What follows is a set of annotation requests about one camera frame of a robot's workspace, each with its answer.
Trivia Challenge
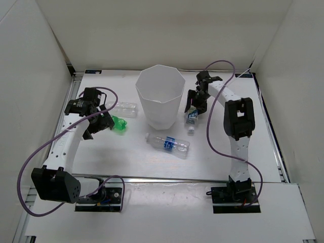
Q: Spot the white octagonal plastic bin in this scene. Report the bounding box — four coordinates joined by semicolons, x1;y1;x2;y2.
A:
135;65;185;130

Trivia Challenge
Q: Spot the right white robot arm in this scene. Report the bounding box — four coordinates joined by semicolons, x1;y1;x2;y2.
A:
185;70;255;203

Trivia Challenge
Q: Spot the clear flattened plastic bottle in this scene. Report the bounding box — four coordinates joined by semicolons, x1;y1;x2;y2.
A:
109;102;138;118

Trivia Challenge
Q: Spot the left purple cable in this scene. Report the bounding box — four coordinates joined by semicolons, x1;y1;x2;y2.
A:
16;86;126;218

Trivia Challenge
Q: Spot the aluminium frame rail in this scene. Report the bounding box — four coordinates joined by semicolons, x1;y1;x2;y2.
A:
72;173;227;184

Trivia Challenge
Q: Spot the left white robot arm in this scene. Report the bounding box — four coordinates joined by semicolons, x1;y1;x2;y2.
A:
31;88;114;204

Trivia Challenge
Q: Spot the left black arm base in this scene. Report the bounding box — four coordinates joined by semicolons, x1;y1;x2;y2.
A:
74;175;126;213

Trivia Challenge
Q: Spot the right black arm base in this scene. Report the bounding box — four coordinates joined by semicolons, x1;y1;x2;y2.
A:
206;178;261;214

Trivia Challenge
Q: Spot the clear bottle green blue label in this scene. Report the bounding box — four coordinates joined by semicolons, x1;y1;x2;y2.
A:
185;106;198;136

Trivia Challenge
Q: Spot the crushed green plastic bottle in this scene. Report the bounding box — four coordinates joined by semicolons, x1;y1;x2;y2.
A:
111;115;127;133

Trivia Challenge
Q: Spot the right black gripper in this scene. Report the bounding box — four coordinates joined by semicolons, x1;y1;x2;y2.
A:
185;90;211;116

